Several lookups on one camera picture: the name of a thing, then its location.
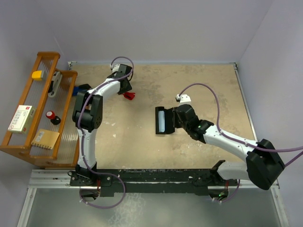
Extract red sunglasses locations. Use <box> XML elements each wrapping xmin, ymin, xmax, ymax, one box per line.
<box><xmin>123</xmin><ymin>92</ymin><xmax>135</xmax><ymax>100</ymax></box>

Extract black sunglasses case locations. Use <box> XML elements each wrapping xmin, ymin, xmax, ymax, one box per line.
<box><xmin>155</xmin><ymin>106</ymin><xmax>175</xmax><ymax>135</ymax></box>

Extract blue cleaning cloth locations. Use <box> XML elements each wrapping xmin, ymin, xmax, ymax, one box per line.
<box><xmin>158</xmin><ymin>111</ymin><xmax>165</xmax><ymax>133</ymax></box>

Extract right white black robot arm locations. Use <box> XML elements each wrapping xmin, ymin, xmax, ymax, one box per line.
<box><xmin>173</xmin><ymin>104</ymin><xmax>285</xmax><ymax>190</ymax></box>

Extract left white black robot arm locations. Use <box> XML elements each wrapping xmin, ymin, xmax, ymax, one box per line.
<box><xmin>72</xmin><ymin>64</ymin><xmax>134</xmax><ymax>185</ymax></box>

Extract blue black stapler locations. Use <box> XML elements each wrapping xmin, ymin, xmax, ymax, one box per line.
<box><xmin>72</xmin><ymin>84</ymin><xmax>91</xmax><ymax>96</ymax></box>

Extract white black stapler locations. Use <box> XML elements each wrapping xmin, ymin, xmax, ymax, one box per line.
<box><xmin>48</xmin><ymin>71</ymin><xmax>62</xmax><ymax>98</ymax></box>

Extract red black stamp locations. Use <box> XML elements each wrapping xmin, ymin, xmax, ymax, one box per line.
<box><xmin>45</xmin><ymin>111</ymin><xmax>61</xmax><ymax>125</ymax></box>

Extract yellow grey block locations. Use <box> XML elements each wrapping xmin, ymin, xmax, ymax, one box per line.
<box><xmin>31</xmin><ymin>70</ymin><xmax>46</xmax><ymax>81</ymax></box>

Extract wooden tiered rack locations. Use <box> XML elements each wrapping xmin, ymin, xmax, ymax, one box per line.
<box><xmin>0</xmin><ymin>52</ymin><xmax>79</xmax><ymax>169</ymax></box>

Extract white red paper box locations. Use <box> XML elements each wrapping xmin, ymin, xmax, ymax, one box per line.
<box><xmin>8</xmin><ymin>105</ymin><xmax>36</xmax><ymax>134</ymax></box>

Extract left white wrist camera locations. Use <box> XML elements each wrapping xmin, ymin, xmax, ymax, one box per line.
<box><xmin>110</xmin><ymin>64</ymin><xmax>120</xmax><ymax>72</ymax></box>

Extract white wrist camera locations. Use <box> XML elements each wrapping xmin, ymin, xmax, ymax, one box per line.
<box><xmin>110</xmin><ymin>64</ymin><xmax>120</xmax><ymax>72</ymax></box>
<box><xmin>175</xmin><ymin>94</ymin><xmax>191</xmax><ymax>106</ymax></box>

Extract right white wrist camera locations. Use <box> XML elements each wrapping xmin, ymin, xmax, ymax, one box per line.
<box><xmin>175</xmin><ymin>94</ymin><xmax>191</xmax><ymax>106</ymax></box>

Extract aluminium table frame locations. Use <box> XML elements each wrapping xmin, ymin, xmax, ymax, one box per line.
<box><xmin>18</xmin><ymin>64</ymin><xmax>290</xmax><ymax>227</ymax></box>

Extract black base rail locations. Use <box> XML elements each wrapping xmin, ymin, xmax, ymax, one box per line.
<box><xmin>70</xmin><ymin>168</ymin><xmax>237</xmax><ymax>197</ymax></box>

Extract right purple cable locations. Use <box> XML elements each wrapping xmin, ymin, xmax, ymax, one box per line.
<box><xmin>175</xmin><ymin>82</ymin><xmax>303</xmax><ymax>204</ymax></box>

